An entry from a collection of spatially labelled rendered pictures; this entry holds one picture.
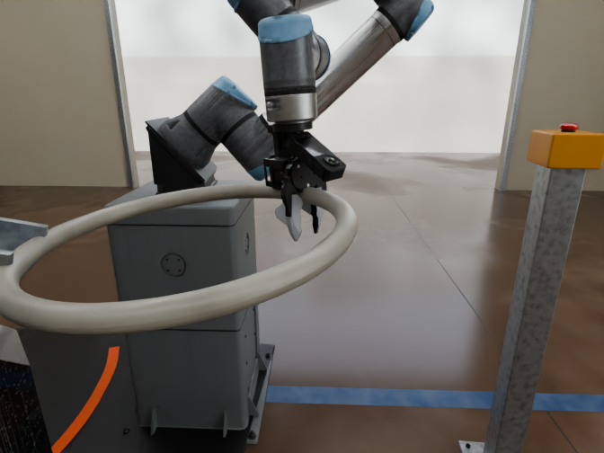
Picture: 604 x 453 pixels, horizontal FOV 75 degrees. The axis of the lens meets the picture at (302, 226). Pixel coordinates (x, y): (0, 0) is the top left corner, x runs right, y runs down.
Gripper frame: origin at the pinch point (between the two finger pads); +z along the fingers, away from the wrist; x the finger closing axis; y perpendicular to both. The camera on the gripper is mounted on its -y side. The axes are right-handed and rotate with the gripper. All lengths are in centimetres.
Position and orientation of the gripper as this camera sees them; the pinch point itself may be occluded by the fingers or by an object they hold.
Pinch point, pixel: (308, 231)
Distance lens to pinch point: 74.6
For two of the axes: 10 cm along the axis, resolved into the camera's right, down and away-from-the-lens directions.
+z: 0.7, 9.5, 3.2
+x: -7.3, 2.7, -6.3
